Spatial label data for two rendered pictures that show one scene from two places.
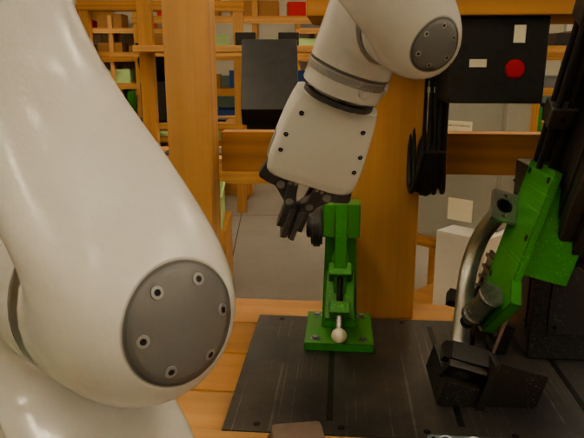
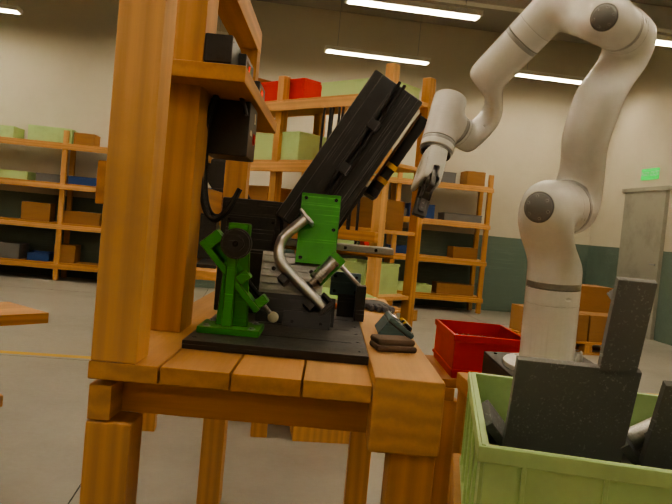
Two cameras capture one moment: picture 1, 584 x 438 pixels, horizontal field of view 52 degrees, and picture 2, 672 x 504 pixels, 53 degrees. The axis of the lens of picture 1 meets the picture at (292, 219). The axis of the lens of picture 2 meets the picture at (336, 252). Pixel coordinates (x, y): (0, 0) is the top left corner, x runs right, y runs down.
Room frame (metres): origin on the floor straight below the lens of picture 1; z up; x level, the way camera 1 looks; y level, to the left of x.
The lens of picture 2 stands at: (1.01, 1.60, 1.19)
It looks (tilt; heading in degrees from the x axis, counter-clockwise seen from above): 2 degrees down; 265
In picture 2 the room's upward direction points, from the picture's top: 5 degrees clockwise
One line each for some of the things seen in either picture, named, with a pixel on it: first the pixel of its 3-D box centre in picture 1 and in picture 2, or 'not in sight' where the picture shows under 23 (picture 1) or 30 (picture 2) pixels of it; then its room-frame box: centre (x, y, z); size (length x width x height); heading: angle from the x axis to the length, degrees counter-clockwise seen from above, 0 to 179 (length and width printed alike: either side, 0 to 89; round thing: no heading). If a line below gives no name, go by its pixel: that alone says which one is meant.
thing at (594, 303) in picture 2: not in sight; (570, 316); (-2.53, -6.06, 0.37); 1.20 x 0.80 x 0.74; 10
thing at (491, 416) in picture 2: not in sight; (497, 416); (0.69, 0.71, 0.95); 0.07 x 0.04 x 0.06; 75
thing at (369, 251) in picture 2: not in sight; (329, 247); (0.83, -0.53, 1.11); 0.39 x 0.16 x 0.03; 175
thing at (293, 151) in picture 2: not in sight; (286, 219); (0.93, -3.91, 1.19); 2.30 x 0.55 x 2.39; 133
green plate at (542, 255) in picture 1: (542, 231); (318, 229); (0.88, -0.38, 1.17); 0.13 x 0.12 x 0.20; 85
